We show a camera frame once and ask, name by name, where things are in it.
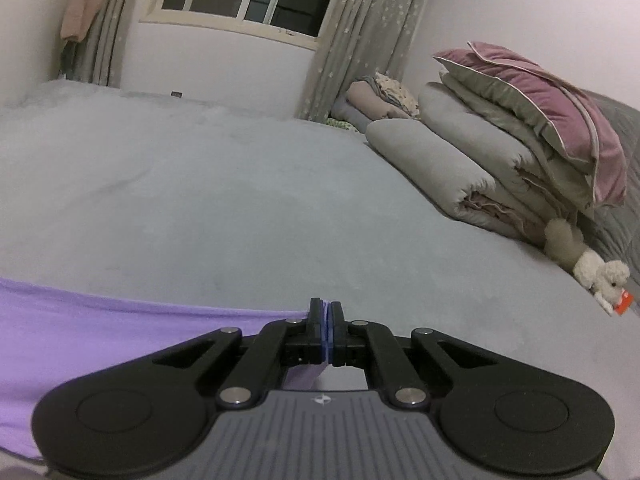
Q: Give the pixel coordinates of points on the beige folded blanket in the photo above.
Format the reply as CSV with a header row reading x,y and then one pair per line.
x,y
367,100

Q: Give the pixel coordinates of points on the pink hanging garment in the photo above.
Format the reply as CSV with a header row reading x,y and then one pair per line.
x,y
85,5

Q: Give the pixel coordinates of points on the dark hanging garment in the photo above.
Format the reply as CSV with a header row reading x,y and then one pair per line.
x,y
67,60

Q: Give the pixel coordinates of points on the purple shirt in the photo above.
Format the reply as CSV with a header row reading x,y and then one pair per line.
x,y
100,335

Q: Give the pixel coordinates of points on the large grey folded quilt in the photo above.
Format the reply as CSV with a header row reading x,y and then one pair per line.
x,y
440,160

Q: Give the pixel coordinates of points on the lavender grey folded cloth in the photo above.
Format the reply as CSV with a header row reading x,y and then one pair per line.
x,y
347,115

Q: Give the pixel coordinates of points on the grey starry curtain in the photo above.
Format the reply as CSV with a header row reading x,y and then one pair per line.
x,y
107,35
350,35

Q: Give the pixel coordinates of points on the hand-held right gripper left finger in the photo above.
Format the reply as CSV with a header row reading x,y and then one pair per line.
x,y
316,325

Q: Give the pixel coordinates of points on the white plush dog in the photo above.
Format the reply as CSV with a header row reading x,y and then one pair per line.
x,y
600,275

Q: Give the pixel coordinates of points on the green patterned cloth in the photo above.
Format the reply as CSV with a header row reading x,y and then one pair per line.
x,y
340,124

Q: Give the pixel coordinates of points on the bed with grey blanket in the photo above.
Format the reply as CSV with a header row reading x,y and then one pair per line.
x,y
200,185

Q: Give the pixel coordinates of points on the pink velvet pillow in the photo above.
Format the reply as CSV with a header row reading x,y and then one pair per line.
x,y
550,105

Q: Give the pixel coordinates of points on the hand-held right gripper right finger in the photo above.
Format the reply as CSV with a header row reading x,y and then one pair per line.
x,y
337,325

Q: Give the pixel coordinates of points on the grey quilted bedspread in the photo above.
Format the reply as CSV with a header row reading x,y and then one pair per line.
x,y
625,160

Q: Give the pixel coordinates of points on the grey-green folded quilt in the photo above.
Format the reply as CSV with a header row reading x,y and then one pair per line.
x,y
500,105

